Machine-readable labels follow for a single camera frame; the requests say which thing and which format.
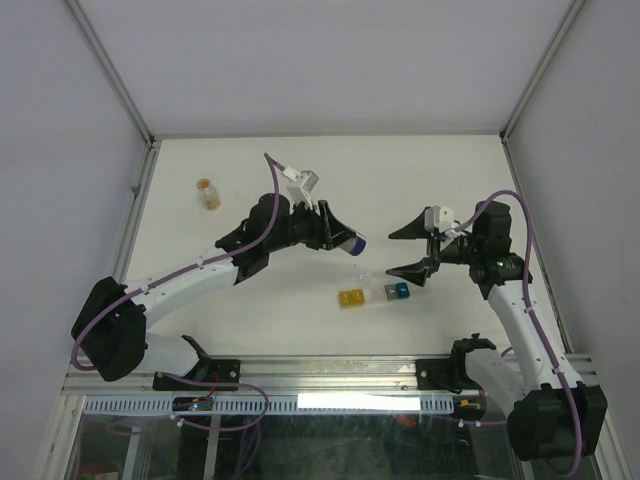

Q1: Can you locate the clear glass bottle orange cap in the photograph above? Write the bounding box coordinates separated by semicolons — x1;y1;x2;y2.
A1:
196;178;221;210

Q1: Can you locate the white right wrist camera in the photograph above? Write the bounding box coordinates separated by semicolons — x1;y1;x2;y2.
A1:
424;206;455;235

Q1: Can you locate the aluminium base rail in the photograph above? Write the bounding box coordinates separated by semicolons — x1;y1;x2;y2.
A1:
62;353;599;396

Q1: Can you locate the weekly pill organizer strip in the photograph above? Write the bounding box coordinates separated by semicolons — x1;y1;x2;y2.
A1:
337;273;412;310

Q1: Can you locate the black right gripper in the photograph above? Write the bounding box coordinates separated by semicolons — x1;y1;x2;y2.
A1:
385;208;481;286

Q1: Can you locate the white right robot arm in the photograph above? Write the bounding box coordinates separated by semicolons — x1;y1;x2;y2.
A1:
388;200;608;462

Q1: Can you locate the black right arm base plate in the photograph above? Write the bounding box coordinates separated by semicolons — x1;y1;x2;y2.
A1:
414;357;481;394

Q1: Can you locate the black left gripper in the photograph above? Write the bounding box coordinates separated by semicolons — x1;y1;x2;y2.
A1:
266;197;354;253

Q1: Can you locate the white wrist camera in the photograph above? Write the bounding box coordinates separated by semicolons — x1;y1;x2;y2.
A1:
424;206;455;235
281;166;319;210

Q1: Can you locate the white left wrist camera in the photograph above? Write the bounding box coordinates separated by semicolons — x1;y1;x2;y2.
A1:
281;166;319;210

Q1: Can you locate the white slotted cable duct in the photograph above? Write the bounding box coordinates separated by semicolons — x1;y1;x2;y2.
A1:
84;393;454;416

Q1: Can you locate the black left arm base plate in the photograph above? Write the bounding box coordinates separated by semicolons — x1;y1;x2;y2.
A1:
152;358;241;392

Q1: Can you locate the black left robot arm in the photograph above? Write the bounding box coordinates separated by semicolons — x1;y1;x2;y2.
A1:
71;194;366;389

